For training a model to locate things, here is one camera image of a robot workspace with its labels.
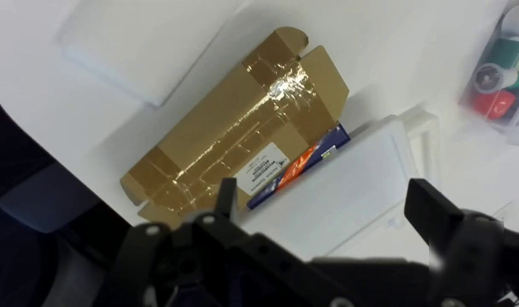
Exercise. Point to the brown cardboard box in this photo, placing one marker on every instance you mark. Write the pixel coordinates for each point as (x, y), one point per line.
(230, 130)

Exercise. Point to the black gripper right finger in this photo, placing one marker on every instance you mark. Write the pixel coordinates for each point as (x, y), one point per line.
(474, 256)

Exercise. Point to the clear container of coloured pieces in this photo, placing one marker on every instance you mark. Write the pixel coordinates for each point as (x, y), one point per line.
(500, 74)

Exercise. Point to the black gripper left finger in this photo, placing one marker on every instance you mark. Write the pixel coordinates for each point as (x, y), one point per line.
(179, 262)

